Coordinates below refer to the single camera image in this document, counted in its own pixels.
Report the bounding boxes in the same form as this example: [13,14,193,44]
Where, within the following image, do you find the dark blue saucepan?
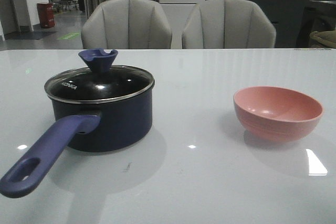
[1,89,152,198]

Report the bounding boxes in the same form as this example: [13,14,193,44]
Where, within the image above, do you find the pink bowl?
[233,86,323,142]

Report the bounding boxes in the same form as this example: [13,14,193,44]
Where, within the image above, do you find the left beige upholstered chair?
[81,0,172,49]

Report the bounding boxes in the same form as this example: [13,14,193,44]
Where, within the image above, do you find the beige upholstered chair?
[81,0,172,49]
[181,0,276,49]

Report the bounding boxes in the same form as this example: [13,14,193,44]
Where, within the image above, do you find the right beige upholstered chair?
[181,0,276,49]

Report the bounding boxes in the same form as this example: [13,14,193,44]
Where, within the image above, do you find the dark floor mat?
[5,31,56,40]

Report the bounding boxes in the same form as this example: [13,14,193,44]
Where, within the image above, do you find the red trash bin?
[37,3,55,28]

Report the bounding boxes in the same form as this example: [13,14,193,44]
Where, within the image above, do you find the beige cushion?
[310,30,335,49]

